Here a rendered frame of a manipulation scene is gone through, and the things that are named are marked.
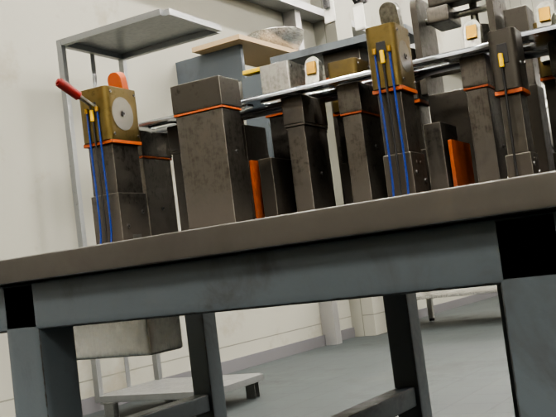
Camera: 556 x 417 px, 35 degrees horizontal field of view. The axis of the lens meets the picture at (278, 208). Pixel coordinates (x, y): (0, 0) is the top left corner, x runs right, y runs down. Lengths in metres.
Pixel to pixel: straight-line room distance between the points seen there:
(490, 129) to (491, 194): 0.70
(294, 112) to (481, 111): 0.40
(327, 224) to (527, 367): 0.29
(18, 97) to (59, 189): 0.52
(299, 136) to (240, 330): 4.16
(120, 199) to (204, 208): 0.20
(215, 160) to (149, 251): 0.54
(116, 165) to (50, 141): 2.95
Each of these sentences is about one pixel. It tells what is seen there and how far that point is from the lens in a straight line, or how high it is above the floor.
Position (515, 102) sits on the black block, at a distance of 1.58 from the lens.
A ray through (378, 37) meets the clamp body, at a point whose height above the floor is 1.02.
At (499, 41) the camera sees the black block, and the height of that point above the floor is 0.97.
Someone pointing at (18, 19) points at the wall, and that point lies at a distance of 4.91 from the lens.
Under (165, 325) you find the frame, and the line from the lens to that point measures 1.73.
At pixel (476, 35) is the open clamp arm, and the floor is 1.06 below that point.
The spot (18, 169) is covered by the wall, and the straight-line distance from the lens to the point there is 4.67.
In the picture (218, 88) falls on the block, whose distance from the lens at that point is 1.79.
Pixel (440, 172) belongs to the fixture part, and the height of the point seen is 0.78.
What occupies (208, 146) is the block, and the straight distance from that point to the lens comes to 1.80.
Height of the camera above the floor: 0.63
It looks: 4 degrees up
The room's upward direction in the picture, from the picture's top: 7 degrees counter-clockwise
